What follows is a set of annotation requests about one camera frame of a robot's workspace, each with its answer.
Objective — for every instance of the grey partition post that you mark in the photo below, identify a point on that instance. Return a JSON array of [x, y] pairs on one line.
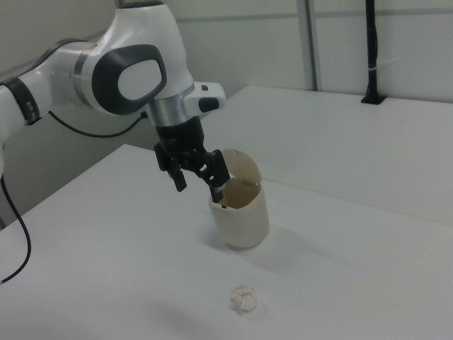
[[308, 46]]

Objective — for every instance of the crumpled white paper ball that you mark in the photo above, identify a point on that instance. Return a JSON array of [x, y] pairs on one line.
[[244, 297]]

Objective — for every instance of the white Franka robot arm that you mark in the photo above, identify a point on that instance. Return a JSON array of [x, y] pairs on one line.
[[138, 83]]

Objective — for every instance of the small white lidded bin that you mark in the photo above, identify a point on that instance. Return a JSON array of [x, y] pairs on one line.
[[240, 226]]

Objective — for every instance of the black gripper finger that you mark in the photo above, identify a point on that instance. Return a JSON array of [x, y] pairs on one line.
[[214, 170], [178, 178]]

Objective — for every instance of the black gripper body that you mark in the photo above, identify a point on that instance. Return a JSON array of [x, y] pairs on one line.
[[180, 136]]

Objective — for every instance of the black pole with clamp base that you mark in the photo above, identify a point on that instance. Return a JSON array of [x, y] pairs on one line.
[[371, 53]]

